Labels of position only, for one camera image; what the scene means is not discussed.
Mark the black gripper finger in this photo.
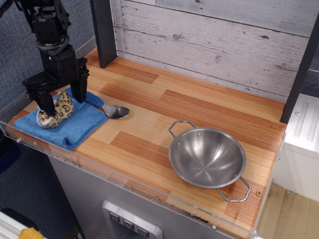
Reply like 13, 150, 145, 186
70, 76, 87, 103
31, 89, 55, 116

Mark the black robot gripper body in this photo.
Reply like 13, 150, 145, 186
23, 45, 89, 96

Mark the leopard print plush toy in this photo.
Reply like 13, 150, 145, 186
36, 91, 74, 129

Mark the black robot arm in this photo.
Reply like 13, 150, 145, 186
0, 0, 89, 117

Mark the blue folded cloth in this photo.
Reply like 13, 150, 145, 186
14, 88, 108, 150

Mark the silver cabinet with button panel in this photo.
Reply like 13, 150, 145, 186
49, 157, 253, 239

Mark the yellow object at bottom left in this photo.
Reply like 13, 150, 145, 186
18, 228, 44, 239

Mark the white grooved side cabinet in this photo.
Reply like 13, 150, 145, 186
273, 94, 319, 201

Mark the blue handled metal spoon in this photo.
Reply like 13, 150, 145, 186
85, 91, 130, 119

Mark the dark left vertical post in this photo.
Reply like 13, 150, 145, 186
90, 0, 117, 68

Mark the dark vertical post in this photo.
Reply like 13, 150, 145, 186
274, 0, 319, 123
90, 0, 117, 68

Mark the stainless steel two-handled pot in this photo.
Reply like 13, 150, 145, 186
168, 125, 247, 193

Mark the dark right vertical post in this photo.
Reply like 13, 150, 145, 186
274, 0, 319, 123

